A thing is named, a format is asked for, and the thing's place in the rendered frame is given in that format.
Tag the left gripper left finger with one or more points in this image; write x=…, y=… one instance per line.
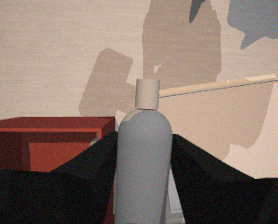
x=31, y=197

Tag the white gas cylinder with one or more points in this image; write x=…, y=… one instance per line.
x=94, y=140

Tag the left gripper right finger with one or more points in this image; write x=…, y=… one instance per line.
x=211, y=191

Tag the red open box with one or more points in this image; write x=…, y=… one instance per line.
x=44, y=143

